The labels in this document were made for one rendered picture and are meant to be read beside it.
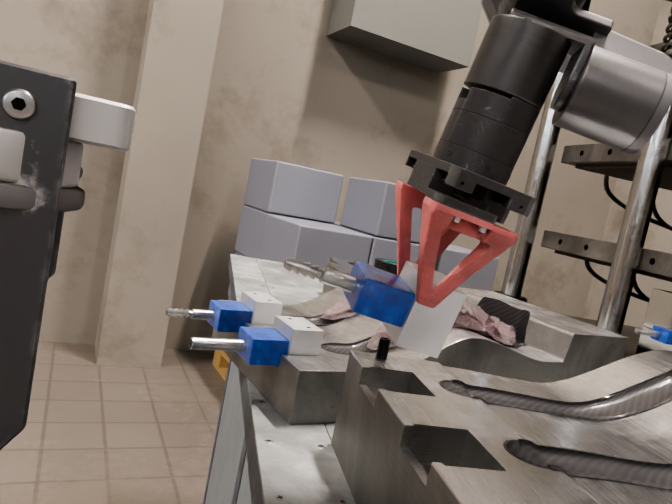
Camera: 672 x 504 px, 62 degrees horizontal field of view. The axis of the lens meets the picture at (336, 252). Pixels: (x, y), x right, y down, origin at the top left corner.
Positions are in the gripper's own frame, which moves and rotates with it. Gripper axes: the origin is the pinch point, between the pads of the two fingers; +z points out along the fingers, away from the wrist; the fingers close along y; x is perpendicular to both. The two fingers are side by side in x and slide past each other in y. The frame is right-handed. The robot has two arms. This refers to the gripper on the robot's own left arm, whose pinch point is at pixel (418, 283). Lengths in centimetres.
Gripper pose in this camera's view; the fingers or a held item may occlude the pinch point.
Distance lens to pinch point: 43.5
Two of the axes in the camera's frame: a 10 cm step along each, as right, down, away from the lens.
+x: -9.2, -3.2, -2.4
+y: -1.5, -2.8, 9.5
